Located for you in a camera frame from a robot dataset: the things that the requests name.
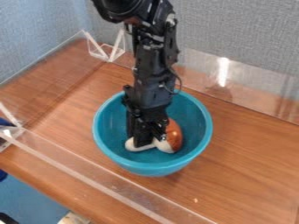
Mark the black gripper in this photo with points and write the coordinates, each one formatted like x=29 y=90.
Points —
x=145 y=100

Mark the white brown toy mushroom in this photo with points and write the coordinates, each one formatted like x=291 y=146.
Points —
x=169 y=145

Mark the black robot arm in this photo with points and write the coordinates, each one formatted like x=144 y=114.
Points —
x=151 y=23

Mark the blue plastic bowl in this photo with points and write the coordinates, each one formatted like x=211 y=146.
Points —
x=152 y=163

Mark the clear acrylic back barrier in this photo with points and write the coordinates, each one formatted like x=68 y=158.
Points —
x=253 y=88

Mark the clear acrylic front barrier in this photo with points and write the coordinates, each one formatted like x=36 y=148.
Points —
x=147 y=202

